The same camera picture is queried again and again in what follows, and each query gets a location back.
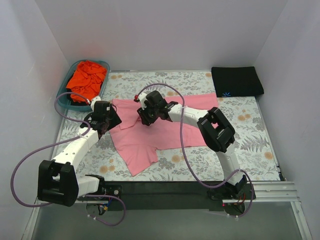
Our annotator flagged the pink t shirt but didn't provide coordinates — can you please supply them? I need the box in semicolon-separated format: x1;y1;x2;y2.
109;93;219;176

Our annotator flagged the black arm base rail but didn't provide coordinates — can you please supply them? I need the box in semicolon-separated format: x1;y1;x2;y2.
99;181;256;212

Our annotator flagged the orange t shirt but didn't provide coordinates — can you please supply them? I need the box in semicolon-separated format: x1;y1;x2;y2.
66;60;108;101

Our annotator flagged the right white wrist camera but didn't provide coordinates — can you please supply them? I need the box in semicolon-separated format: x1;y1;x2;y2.
134;92;147;110

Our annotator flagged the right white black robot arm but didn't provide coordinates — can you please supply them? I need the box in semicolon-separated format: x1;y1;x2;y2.
134;90;249;199

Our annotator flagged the teal plastic basket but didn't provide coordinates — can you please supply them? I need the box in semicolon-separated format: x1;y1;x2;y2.
56;59;110;112

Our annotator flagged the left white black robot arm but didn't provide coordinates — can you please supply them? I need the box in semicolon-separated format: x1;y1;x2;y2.
37;99;122;207

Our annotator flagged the folded black t shirt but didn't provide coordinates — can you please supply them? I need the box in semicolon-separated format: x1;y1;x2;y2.
211;66;264;98

